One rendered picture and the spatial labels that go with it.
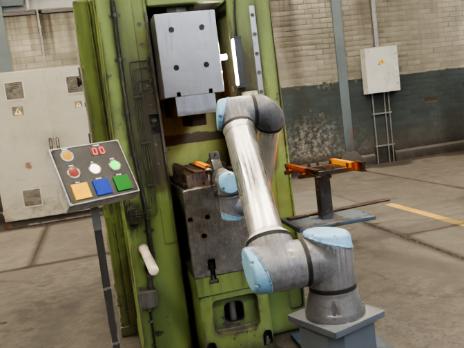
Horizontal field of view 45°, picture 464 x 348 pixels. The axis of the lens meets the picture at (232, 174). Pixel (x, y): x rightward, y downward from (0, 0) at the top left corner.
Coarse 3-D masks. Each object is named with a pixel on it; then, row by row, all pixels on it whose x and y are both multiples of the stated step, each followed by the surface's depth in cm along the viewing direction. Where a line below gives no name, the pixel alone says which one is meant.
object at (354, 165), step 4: (332, 160) 291; (336, 160) 285; (340, 160) 281; (344, 160) 279; (340, 164) 280; (344, 164) 276; (352, 164) 263; (356, 164) 262; (360, 164) 258; (364, 164) 256; (352, 168) 264; (356, 168) 263; (360, 168) 258; (364, 168) 256
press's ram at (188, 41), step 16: (160, 16) 265; (176, 16) 267; (192, 16) 269; (208, 16) 270; (160, 32) 265; (176, 32) 267; (192, 32) 269; (208, 32) 271; (160, 48) 266; (176, 48) 268; (192, 48) 270; (208, 48) 272; (160, 64) 267; (176, 64) 269; (192, 64) 271; (208, 64) 273; (160, 80) 274; (176, 80) 269; (192, 80) 271; (208, 80) 273; (160, 96) 283; (176, 96) 270
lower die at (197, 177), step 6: (192, 162) 316; (204, 162) 315; (192, 168) 292; (198, 168) 288; (204, 168) 277; (180, 174) 290; (186, 174) 278; (192, 174) 275; (198, 174) 276; (204, 174) 277; (186, 180) 275; (192, 180) 276; (198, 180) 276; (204, 180) 277; (210, 180) 278; (192, 186) 276
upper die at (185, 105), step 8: (184, 96) 271; (192, 96) 272; (200, 96) 273; (208, 96) 274; (168, 104) 293; (176, 104) 270; (184, 104) 271; (192, 104) 272; (200, 104) 273; (208, 104) 274; (168, 112) 298; (176, 112) 273; (184, 112) 272; (192, 112) 273; (200, 112) 274; (208, 112) 275
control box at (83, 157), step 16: (96, 144) 255; (112, 144) 259; (48, 160) 243; (64, 160) 242; (80, 160) 246; (96, 160) 250; (112, 160) 254; (64, 176) 239; (80, 176) 243; (96, 176) 246; (112, 176) 251; (128, 176) 255; (64, 192) 235; (128, 192) 251; (64, 208) 238; (80, 208) 241
